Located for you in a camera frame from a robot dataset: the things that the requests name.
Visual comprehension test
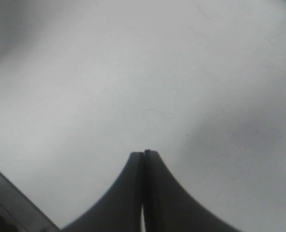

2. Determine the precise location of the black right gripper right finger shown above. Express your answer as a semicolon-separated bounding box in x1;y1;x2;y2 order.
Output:
142;150;237;232

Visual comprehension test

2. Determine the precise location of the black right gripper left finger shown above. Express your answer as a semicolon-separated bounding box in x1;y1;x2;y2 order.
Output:
62;152;143;232

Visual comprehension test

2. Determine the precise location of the white microwave oven body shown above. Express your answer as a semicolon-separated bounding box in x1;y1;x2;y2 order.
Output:
0;172;60;232

